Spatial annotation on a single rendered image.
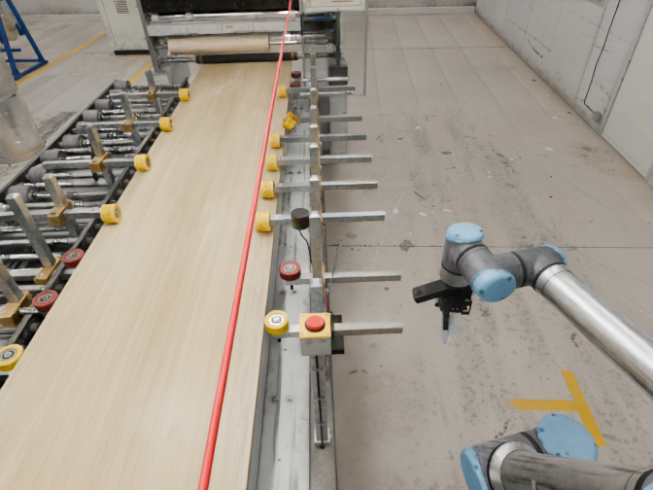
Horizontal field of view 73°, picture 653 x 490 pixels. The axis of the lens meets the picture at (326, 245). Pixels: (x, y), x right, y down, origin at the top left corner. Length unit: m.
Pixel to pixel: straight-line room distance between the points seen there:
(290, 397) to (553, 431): 0.81
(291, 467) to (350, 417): 0.83
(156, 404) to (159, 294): 0.44
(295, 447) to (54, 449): 0.66
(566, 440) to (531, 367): 1.28
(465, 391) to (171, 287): 1.54
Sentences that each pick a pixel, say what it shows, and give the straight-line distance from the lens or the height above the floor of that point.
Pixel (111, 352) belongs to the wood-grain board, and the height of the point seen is 0.90.
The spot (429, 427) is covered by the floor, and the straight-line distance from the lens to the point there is 2.30.
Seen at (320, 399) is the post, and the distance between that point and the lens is 1.21.
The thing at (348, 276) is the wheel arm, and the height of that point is 0.86.
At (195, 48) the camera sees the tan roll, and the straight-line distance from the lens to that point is 3.95.
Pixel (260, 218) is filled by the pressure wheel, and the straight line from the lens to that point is 1.78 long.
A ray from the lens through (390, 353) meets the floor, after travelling 2.50.
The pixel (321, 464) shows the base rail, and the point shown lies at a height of 0.70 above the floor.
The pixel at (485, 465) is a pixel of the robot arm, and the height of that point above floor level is 0.86.
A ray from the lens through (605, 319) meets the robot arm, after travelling 1.04.
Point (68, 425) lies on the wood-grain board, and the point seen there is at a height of 0.90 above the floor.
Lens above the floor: 1.99
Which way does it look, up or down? 39 degrees down
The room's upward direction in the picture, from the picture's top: 2 degrees counter-clockwise
